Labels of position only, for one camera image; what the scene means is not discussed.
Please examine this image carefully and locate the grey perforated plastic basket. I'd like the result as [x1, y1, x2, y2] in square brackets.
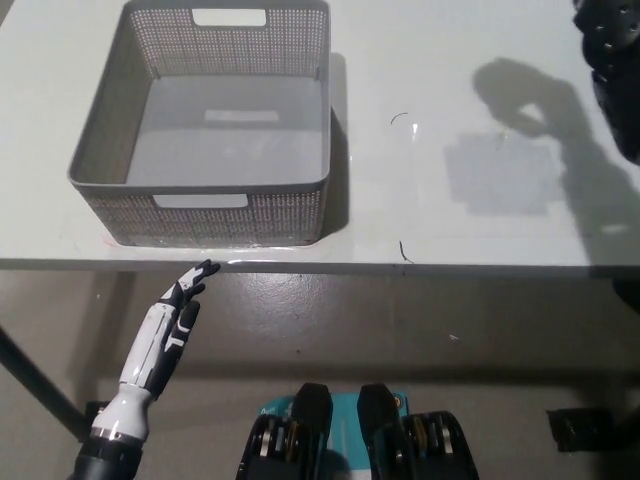
[65, 0, 333, 248]

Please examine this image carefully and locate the black teal robot body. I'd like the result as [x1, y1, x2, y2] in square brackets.
[237, 382, 481, 480]

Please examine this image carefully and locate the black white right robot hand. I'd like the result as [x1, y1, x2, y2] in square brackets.
[572, 0, 640, 76]

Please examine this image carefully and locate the clear tape patch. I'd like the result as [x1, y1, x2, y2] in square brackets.
[443, 130, 557, 217]

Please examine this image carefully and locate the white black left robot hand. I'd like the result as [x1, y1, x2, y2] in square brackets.
[89, 259, 222, 444]

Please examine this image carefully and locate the black table leg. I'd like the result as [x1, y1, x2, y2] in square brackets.
[0, 323, 85, 442]

